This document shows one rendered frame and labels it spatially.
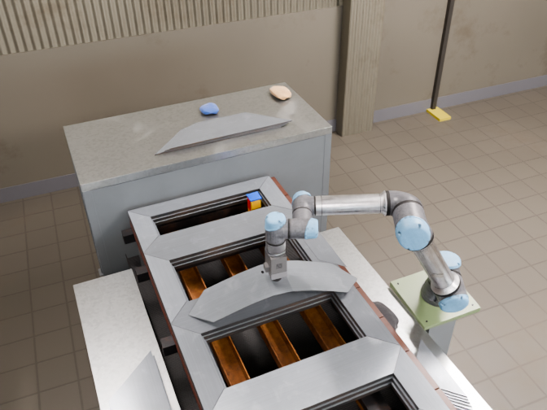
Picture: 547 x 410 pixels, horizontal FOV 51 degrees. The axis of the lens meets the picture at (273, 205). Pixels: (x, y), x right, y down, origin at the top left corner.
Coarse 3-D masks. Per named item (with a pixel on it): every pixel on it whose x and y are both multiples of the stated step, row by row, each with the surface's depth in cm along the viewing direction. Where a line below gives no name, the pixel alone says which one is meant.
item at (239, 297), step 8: (224, 280) 231; (232, 280) 230; (240, 280) 228; (232, 288) 226; (240, 288) 225; (232, 296) 223; (240, 296) 222; (248, 296) 221; (232, 304) 220; (240, 304) 219; (248, 304) 218
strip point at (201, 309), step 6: (204, 294) 229; (198, 300) 227; (204, 300) 226; (198, 306) 225; (204, 306) 224; (192, 312) 224; (198, 312) 223; (204, 312) 222; (210, 312) 221; (204, 318) 220; (210, 318) 219
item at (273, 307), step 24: (168, 216) 277; (240, 240) 259; (264, 240) 264; (288, 240) 265; (336, 264) 245; (240, 312) 224; (264, 312) 224; (288, 312) 228; (216, 336) 219; (360, 336) 218; (192, 384) 203; (384, 384) 201; (312, 408) 192; (408, 408) 194
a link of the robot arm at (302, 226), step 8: (304, 208) 214; (296, 216) 211; (304, 216) 210; (312, 216) 214; (288, 224) 208; (296, 224) 207; (304, 224) 207; (312, 224) 207; (288, 232) 207; (296, 232) 207; (304, 232) 207; (312, 232) 207
